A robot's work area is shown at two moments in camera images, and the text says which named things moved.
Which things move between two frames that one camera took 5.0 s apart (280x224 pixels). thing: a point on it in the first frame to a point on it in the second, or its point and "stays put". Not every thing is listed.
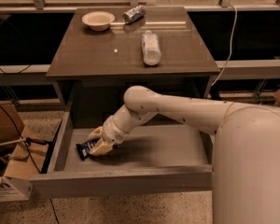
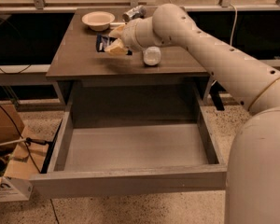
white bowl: x=98 y=21 stays put
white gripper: x=111 y=133 to x=129 y=35
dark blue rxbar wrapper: x=83 y=148 to x=102 y=41
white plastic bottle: x=150 y=46 stays put
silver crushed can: x=133 y=14 stays put
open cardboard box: x=15 y=156 stays put
